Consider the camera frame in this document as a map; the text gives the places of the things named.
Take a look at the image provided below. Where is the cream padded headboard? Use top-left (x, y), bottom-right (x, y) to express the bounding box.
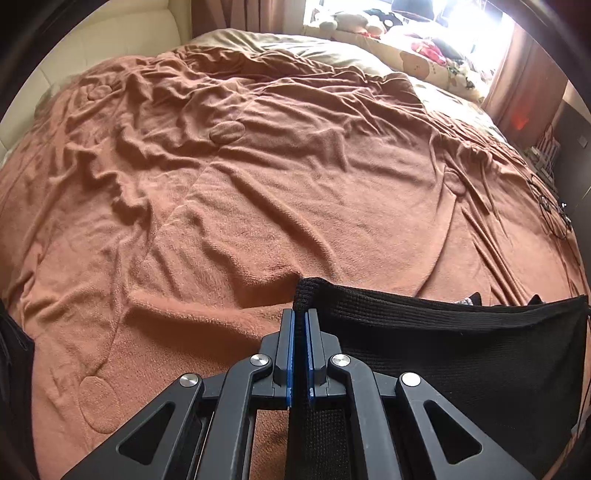
top-left (0, 0), bottom-right (195, 158)

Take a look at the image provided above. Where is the black shirt with floral trim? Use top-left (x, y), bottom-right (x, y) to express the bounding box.
top-left (286, 277), bottom-right (589, 480)

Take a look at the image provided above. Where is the brown blanket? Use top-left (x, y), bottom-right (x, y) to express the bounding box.
top-left (0, 51), bottom-right (591, 480)

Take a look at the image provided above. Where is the dark cloth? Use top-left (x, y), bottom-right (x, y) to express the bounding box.
top-left (0, 298), bottom-right (35, 462)

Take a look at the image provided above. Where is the dark wardrobe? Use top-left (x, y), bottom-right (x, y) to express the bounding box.
top-left (549, 83), bottom-right (591, 222)

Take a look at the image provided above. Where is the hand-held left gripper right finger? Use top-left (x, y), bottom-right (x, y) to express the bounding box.
top-left (305, 308), bottom-right (536, 480)

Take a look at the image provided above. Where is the cream pillow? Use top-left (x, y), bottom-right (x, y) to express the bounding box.
top-left (185, 28), bottom-right (407, 79)

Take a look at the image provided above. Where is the bear-print pillow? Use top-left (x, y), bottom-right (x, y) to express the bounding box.
top-left (379, 28), bottom-right (504, 134)

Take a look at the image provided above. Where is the black cable bundle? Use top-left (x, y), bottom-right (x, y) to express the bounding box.
top-left (526, 171), bottom-right (583, 268)

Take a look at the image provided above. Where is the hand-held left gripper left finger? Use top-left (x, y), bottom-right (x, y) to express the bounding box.
top-left (60, 308), bottom-right (296, 480)

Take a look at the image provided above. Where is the pink curtain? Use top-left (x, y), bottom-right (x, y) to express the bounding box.
top-left (485, 18), bottom-right (568, 139)
top-left (217, 0), bottom-right (305, 34)

